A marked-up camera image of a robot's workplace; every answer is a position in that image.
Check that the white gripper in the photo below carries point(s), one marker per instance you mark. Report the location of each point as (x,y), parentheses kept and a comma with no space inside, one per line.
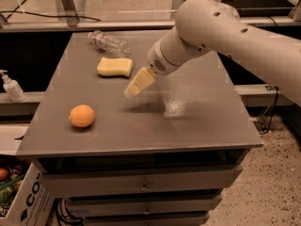
(159,61)

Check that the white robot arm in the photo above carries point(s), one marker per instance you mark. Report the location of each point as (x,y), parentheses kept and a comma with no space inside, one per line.
(202,26)

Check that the yellow sponge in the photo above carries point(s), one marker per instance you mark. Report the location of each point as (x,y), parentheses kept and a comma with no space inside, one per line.
(115,67)

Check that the clear plastic water bottle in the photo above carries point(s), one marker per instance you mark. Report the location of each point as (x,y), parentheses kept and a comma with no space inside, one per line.
(109,43)

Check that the orange fruit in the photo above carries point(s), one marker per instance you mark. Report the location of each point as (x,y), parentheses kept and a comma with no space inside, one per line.
(82,116)

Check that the grey drawer cabinet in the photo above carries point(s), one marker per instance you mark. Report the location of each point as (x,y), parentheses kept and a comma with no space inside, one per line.
(159,159)

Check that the white pump dispenser bottle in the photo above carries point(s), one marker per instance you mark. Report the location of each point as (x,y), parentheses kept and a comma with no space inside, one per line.
(12,88)

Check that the white cardboard box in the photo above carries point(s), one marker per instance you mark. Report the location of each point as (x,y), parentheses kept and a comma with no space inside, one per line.
(32,204)

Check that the red apple in box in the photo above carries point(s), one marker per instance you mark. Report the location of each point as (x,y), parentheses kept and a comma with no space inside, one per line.
(4,174)

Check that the metal frame rail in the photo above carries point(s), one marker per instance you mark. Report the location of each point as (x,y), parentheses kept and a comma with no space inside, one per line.
(276,21)

